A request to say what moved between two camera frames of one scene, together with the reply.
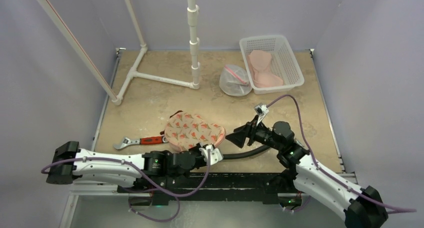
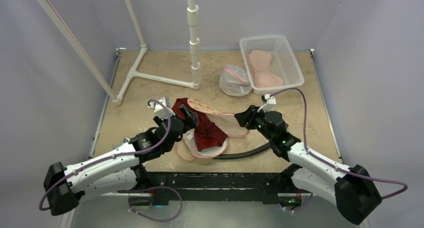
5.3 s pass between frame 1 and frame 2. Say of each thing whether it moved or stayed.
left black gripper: moved
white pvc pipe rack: stayed
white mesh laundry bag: stayed
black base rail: stayed
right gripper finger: moved
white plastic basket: stayed
